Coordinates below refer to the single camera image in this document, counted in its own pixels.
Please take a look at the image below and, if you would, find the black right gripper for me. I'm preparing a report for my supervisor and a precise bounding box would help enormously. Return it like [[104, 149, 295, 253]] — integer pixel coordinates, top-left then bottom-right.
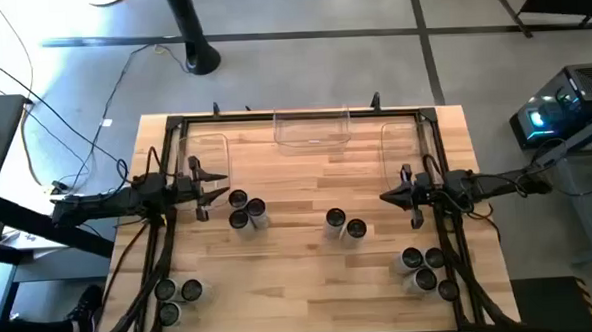
[[378, 163, 448, 232]]

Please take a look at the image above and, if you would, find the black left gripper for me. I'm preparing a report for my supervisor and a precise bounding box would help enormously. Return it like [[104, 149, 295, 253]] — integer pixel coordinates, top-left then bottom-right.
[[169, 155, 232, 223]]

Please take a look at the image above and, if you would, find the white can blue print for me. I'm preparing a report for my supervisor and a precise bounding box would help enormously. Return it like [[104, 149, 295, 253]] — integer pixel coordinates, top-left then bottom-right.
[[244, 196, 272, 231], [422, 247, 447, 271], [154, 277, 182, 302], [227, 188, 250, 211]]

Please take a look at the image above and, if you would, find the clear plastic bin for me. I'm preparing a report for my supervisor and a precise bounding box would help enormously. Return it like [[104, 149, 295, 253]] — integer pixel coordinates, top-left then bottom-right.
[[378, 120, 436, 193], [271, 106, 352, 151], [175, 132, 233, 210]]

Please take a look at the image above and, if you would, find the white can orange print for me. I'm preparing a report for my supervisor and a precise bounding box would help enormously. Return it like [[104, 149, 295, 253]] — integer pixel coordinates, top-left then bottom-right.
[[390, 247, 425, 277], [401, 267, 439, 296], [434, 278, 461, 303], [228, 208, 256, 242]]

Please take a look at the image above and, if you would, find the white can peach print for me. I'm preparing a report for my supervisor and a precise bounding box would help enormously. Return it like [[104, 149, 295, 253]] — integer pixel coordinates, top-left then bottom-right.
[[157, 301, 187, 328], [338, 217, 369, 249], [180, 278, 216, 305], [322, 207, 348, 240]]

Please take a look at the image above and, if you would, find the black floor stand pole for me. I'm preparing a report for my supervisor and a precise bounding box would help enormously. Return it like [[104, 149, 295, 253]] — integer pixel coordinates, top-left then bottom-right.
[[163, 0, 223, 78]]

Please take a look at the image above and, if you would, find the black desk leg beam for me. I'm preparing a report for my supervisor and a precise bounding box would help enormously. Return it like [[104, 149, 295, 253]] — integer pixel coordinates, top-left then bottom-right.
[[0, 188, 117, 264]]

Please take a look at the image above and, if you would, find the person's foot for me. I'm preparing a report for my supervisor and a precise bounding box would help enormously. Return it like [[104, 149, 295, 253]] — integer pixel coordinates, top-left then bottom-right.
[[62, 282, 107, 332]]

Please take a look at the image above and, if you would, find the black mat with hazard stripes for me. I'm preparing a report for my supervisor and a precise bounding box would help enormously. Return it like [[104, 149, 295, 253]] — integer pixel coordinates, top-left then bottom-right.
[[509, 275, 592, 332]]

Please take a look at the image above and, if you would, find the white paper sheet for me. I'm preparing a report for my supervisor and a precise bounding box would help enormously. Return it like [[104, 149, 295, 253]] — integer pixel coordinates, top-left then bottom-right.
[[0, 226, 53, 251]]

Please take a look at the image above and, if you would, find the black computer tower with lights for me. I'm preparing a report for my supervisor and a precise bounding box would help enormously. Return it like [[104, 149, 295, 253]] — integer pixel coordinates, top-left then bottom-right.
[[506, 62, 592, 152]]

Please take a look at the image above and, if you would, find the black cable bundle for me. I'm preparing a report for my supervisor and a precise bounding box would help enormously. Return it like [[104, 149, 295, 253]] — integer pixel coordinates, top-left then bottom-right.
[[91, 210, 184, 332], [435, 201, 519, 330]]

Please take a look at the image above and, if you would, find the long black floor cable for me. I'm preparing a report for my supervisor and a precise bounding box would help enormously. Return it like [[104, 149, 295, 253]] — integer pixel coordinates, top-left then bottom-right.
[[0, 42, 131, 193], [63, 41, 198, 192]]

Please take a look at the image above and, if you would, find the tan floor cable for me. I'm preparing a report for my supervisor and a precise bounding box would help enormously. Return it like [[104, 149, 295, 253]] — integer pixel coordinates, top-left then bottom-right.
[[0, 0, 46, 189]]

